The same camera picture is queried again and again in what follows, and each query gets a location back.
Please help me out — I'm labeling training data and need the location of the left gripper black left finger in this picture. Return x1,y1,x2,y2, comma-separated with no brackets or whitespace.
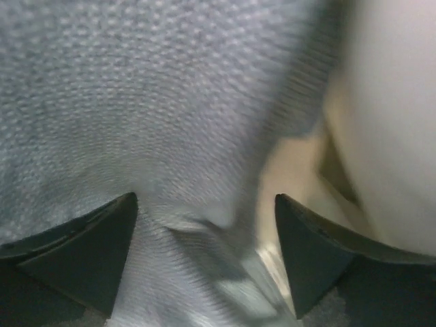
1,193,138,327

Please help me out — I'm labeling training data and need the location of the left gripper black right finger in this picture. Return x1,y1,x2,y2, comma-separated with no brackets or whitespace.
275,194,435,326

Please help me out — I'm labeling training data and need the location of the white pillow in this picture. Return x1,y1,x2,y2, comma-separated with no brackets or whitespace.
257,1,435,255

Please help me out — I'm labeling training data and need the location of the blue pillowcase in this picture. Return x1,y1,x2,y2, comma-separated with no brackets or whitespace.
1,1,342,326

